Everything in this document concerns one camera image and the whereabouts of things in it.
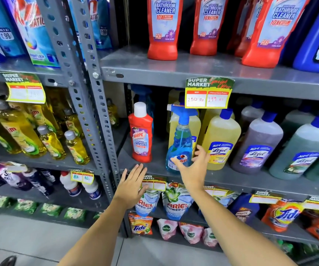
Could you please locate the grey metal shelf rack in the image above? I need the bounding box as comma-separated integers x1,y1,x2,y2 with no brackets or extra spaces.
0,0,113,230
69,0,319,266

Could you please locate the person's left hand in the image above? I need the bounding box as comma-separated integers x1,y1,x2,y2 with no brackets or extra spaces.
114,163,149,210

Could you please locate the white green detergent gel pouch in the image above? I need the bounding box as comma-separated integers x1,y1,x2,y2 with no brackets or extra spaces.
198,190,241,218
162,182,195,221
135,189,161,217

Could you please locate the small red bathroom cleaner bottle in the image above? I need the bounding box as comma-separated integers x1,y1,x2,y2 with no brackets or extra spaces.
128,102,154,163

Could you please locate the person's right hand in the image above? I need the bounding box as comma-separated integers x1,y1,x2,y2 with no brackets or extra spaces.
171,145,211,193

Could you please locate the blue detergent pouch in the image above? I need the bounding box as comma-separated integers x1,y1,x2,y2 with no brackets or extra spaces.
67,0,113,61
1,0,61,69
0,0,25,65

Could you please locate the large red bathroom cleaner bottle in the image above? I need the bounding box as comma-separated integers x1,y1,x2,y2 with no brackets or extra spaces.
227,0,263,57
190,0,229,56
241,0,313,68
147,0,184,61

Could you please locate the person's black shoe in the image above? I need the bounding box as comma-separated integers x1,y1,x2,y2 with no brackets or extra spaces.
0,255,18,266

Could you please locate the person's right forearm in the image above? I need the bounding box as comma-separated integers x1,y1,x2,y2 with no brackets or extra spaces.
186,187,299,266

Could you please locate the white bottle with red cap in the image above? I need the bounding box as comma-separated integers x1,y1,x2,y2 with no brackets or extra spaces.
59,171,82,197

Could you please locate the small orange detergent powder packet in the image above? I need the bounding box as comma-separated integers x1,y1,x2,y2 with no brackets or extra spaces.
128,212,154,236

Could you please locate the blue toilet cleaner bottle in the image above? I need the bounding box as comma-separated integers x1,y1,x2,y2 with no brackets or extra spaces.
293,0,319,73
280,0,319,67

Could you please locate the purple floor cleaner bottle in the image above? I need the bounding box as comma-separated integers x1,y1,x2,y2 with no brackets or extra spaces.
238,101,266,131
230,111,284,175

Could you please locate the person's left forearm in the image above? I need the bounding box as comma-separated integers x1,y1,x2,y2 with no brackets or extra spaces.
58,197,134,266

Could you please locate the group of yellow dishwash bottles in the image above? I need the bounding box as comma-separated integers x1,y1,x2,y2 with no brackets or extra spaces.
0,88,91,166

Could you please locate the pink handwash refill pouch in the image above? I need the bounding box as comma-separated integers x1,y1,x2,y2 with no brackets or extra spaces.
179,222,204,245
156,218,179,241
202,227,219,248

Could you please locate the small dark blue cleaner bottle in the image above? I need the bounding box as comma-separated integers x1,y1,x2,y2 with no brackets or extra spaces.
228,193,260,224

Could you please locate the blue glass cleaner spray bottle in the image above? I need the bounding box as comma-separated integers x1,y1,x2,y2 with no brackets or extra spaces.
166,104,199,172
131,84,155,119

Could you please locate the white bottle with blue label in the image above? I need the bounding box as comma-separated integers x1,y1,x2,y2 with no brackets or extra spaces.
82,178,102,200

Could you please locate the single small yellow liquid bottle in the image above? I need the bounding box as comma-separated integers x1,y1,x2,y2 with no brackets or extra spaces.
106,98,120,128

